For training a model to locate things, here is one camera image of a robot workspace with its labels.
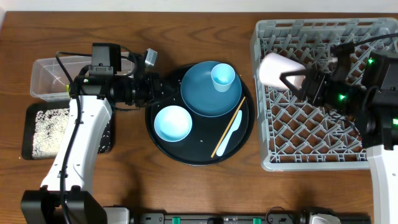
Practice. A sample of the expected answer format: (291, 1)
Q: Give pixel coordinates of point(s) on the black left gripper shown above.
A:
(156, 90)

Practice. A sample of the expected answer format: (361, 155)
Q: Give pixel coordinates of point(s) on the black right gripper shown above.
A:
(311, 78)

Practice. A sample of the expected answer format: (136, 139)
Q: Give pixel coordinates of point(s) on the pink cup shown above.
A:
(273, 65)

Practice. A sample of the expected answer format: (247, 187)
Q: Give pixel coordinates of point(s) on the light blue bowl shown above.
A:
(173, 123)

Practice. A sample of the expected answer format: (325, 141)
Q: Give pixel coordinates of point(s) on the wooden chopstick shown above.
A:
(228, 127)

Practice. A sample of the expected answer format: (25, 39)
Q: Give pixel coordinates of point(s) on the light blue cup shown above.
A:
(222, 76)

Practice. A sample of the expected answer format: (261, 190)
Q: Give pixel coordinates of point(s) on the light blue plastic knife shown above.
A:
(234, 127)

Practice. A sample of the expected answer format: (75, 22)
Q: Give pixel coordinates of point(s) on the white rice pile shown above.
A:
(50, 127)

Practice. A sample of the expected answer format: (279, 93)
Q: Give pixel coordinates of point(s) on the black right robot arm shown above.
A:
(373, 104)

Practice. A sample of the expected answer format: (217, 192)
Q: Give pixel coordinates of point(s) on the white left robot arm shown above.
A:
(65, 194)

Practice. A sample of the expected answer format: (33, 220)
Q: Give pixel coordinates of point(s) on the grey dishwasher rack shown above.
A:
(294, 135)

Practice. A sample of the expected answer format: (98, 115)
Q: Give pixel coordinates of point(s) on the round black tray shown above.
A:
(197, 147)

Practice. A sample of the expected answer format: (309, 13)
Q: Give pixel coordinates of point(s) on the clear plastic bin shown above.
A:
(48, 80)

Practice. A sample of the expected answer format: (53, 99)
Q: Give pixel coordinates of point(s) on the black rectangular tray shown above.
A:
(30, 124)

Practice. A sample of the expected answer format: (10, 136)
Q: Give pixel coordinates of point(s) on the black rail base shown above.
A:
(275, 218)

